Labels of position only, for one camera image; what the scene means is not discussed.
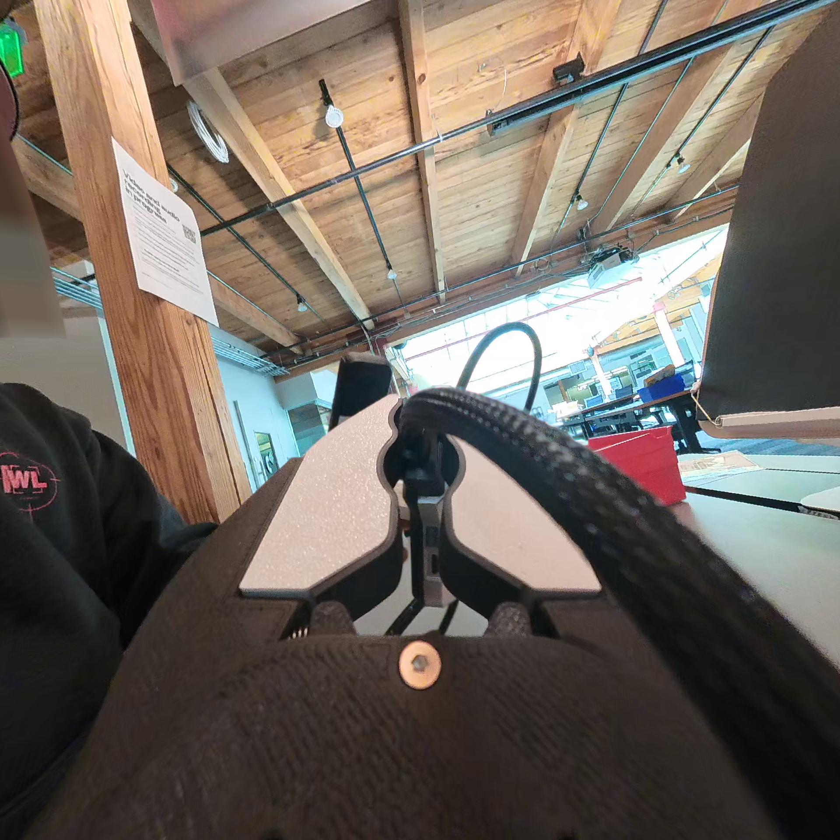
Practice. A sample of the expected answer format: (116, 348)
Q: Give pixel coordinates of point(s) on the red plastic bin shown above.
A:
(643, 466)

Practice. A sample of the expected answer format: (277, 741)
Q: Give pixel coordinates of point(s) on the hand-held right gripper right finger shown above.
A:
(505, 544)

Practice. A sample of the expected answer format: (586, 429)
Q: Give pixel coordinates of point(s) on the flat cardboard sheet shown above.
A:
(718, 467)

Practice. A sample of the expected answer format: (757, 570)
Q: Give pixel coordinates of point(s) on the person's black hoodie body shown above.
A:
(65, 590)

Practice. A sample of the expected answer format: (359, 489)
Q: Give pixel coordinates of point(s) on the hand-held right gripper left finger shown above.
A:
(321, 518)

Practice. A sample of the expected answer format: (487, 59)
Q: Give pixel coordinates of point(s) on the blue storage bin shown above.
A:
(663, 392)

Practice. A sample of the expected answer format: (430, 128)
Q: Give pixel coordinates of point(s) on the white desk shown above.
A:
(774, 558)

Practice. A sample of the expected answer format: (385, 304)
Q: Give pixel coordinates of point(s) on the wooden post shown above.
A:
(164, 394)

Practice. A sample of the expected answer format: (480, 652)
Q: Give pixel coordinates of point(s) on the white paper sign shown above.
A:
(164, 243)

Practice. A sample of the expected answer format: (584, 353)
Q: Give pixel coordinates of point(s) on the ceiling projector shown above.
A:
(610, 262)

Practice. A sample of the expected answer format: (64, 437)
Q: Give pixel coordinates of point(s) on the black board panel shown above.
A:
(774, 262)

